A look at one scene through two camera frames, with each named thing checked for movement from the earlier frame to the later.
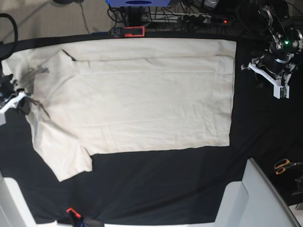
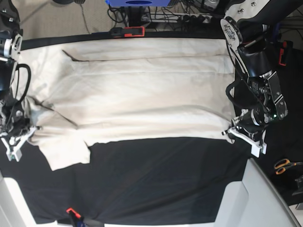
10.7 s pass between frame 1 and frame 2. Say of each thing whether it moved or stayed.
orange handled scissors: stayed
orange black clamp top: stayed
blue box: stayed
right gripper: moved
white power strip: stayed
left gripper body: moved
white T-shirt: moved
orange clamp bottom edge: stayed
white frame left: stayed
